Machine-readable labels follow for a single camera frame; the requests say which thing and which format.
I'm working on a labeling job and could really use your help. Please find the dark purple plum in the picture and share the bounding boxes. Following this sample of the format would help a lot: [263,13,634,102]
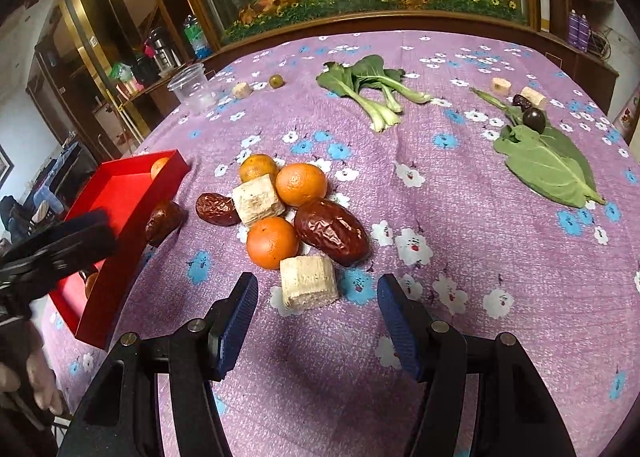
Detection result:
[522,107,547,134]

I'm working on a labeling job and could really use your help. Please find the plastic water bottle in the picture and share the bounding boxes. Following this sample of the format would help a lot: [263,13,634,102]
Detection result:
[182,14,212,60]

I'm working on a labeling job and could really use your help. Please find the black jug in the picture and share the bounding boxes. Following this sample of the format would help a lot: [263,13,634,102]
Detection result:
[132,52,160,85]

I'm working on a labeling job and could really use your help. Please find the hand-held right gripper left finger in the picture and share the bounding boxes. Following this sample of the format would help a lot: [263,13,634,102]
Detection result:
[57,271,260,457]

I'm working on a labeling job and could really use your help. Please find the steel thermos flask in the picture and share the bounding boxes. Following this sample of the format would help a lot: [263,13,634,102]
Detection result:
[149,27,182,75]

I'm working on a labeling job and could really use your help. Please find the large green leaf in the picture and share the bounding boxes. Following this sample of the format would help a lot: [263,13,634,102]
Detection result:
[470,87,607,209]

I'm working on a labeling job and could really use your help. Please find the side table with clothes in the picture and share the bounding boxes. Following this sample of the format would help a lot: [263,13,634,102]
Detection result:
[25,140,101,208]

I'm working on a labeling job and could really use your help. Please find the red tray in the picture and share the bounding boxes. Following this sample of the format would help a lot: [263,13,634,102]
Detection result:
[47,150,192,350]

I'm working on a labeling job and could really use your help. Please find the clear plastic cup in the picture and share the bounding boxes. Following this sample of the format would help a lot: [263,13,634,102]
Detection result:
[167,63,217,115]

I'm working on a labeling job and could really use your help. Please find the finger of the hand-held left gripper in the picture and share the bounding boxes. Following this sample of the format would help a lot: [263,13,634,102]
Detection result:
[0,210,118,288]

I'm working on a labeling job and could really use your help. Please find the green packet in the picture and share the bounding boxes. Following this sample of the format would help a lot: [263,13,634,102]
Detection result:
[109,62,133,88]

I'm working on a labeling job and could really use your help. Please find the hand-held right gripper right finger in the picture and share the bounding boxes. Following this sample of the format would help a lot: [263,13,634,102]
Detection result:
[376,273,578,457]

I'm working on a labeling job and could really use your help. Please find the person's left hand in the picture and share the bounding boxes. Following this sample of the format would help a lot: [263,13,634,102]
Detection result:
[0,324,63,415]

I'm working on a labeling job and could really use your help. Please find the red wall poster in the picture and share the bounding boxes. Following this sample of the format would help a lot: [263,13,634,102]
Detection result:
[617,94,640,135]

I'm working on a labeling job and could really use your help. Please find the bok choy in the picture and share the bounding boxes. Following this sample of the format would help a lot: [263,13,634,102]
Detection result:
[350,54,433,105]
[316,62,403,133]

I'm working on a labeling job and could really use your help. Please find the yellowish green-tinged mandarin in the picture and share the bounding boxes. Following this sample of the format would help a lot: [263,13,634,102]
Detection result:
[239,153,280,184]

